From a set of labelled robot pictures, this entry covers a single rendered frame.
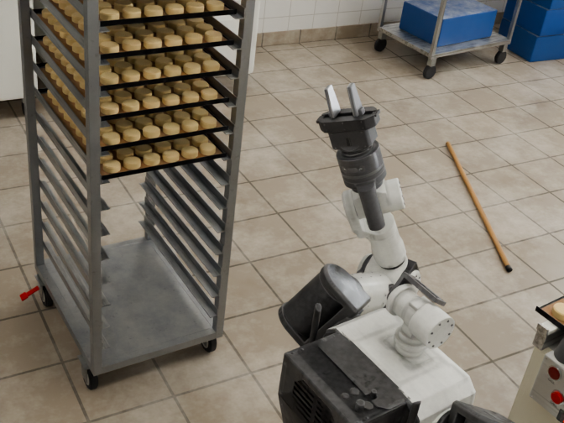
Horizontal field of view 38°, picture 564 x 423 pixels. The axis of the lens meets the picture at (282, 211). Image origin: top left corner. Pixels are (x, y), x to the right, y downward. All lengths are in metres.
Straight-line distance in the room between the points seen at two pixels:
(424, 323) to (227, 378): 1.64
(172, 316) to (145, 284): 0.21
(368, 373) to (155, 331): 1.57
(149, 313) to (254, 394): 0.47
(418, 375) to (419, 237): 2.44
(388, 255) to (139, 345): 1.30
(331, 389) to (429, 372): 0.18
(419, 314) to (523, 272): 2.44
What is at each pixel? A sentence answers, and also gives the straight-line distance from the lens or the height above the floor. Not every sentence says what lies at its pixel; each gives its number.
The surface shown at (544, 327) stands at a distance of 2.01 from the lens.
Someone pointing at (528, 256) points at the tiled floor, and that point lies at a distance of 3.96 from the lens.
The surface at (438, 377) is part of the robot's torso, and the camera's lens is 1.46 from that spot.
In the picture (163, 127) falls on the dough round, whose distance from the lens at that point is 2.42.
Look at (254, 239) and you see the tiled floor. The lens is 3.65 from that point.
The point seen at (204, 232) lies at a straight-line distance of 2.79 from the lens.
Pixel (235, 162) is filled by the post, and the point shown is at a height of 0.84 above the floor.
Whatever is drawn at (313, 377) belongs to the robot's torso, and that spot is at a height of 1.11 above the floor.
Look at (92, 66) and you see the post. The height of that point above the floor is 1.22.
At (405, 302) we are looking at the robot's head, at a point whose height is 1.21.
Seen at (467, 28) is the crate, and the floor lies 0.29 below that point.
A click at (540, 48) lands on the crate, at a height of 0.11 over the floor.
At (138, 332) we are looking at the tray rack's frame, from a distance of 2.90.
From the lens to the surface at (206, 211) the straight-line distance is 2.73.
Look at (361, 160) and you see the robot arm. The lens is 1.58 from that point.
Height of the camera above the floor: 2.09
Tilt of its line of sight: 33 degrees down
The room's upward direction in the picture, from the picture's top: 8 degrees clockwise
